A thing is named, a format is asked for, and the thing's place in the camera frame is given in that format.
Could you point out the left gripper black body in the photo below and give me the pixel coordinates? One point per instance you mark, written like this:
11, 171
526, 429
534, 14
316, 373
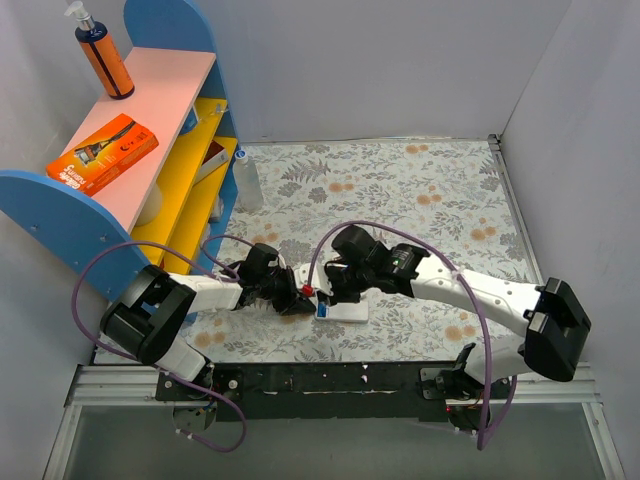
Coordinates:
279, 288

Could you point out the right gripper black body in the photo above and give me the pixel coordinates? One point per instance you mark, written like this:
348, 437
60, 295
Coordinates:
343, 280

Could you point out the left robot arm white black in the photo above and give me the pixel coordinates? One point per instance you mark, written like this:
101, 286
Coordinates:
145, 320

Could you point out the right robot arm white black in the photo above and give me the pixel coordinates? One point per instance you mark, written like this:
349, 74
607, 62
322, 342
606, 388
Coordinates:
548, 325

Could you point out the clear plastic bottle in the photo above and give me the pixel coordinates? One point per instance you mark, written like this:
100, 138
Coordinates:
247, 182

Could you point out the floral table mat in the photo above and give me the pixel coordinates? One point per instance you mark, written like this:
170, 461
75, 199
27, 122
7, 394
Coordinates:
449, 194

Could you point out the white box on shelf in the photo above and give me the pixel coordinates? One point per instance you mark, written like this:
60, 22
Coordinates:
215, 157

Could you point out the white jar under shelf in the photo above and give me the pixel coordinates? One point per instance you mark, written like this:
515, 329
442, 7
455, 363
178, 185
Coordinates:
151, 208

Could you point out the blue pink yellow shelf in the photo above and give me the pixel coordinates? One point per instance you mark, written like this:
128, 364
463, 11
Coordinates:
121, 195

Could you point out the orange razor box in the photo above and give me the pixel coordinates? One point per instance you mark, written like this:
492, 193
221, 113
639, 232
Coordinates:
102, 157

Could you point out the orange pump bottle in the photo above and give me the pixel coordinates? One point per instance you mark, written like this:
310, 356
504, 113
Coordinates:
102, 53

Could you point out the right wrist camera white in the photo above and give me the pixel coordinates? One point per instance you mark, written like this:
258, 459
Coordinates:
314, 276

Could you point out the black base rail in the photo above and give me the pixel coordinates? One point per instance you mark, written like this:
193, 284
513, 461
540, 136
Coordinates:
346, 390

